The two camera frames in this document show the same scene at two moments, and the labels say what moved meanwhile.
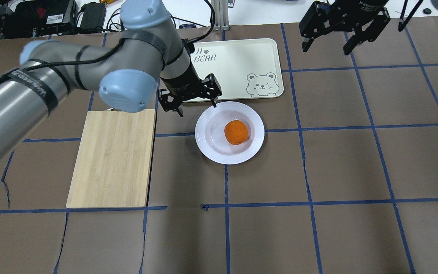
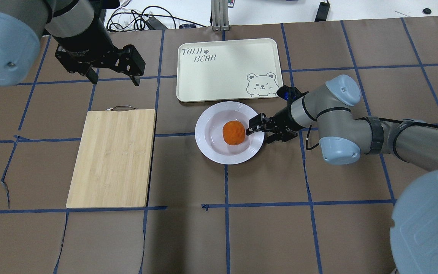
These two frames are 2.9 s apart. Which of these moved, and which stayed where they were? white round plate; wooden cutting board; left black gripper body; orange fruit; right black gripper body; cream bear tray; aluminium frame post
Moved: left black gripper body; right black gripper body
Stayed: wooden cutting board; aluminium frame post; cream bear tray; orange fruit; white round plate
